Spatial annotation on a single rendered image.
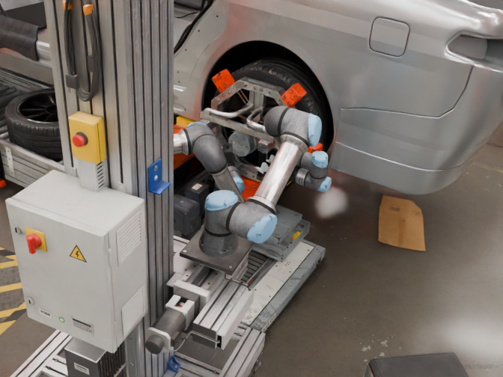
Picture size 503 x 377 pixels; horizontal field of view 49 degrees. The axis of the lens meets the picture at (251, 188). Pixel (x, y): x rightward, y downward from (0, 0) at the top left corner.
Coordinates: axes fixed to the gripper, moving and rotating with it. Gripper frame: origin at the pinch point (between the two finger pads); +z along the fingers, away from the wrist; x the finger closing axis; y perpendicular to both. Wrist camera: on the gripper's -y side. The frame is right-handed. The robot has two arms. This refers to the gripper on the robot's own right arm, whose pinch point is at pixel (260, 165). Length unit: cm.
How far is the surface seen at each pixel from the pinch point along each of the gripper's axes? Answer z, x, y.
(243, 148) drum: 14.1, -7.2, 0.7
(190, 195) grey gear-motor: 49, -7, -44
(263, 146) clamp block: -0.4, -0.4, 10.5
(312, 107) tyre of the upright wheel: -9.5, -33.1, 19.2
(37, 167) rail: 147, 16, -48
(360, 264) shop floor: -44, -52, -88
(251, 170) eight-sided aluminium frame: 16.9, -21.3, -22.7
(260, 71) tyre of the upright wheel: 20.3, -32.9, 30.5
